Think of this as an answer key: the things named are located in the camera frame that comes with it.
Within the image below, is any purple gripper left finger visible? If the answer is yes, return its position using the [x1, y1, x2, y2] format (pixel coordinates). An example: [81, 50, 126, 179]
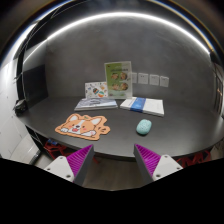
[45, 145, 94, 186]

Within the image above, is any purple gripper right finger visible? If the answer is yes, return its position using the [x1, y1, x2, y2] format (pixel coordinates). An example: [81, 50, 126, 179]
[133, 144, 182, 184]

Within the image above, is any teal computer mouse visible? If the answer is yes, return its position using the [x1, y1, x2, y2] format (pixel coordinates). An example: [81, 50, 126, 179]
[136, 119, 152, 135]

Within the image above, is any orange corgi mouse pad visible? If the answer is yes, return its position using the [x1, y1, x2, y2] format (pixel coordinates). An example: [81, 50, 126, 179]
[55, 114, 110, 141]

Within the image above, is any red stool under table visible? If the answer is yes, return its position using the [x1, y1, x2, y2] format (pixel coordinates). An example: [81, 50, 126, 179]
[44, 139, 74, 159]

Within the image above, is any white and blue book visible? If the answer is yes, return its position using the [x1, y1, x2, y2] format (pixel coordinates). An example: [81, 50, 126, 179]
[120, 97, 164, 117]

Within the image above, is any small illustrated card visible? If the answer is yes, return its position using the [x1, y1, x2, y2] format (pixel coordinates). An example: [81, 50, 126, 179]
[85, 82, 108, 98]

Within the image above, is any black object on table edge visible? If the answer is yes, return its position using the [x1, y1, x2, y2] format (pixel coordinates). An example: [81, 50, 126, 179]
[13, 99, 27, 115]

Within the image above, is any black monitor screen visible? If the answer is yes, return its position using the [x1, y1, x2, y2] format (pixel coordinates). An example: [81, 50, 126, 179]
[23, 65, 48, 108]

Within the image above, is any green menu stand sign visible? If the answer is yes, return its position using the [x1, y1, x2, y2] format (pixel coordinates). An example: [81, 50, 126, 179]
[104, 61, 132, 99]

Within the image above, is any ceiling light strip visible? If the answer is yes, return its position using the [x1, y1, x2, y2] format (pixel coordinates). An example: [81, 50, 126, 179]
[23, 12, 209, 64]

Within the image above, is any white wall socket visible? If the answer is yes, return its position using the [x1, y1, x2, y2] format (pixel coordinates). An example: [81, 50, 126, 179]
[132, 72, 137, 83]
[160, 76, 169, 87]
[149, 74, 159, 86]
[138, 73, 149, 84]

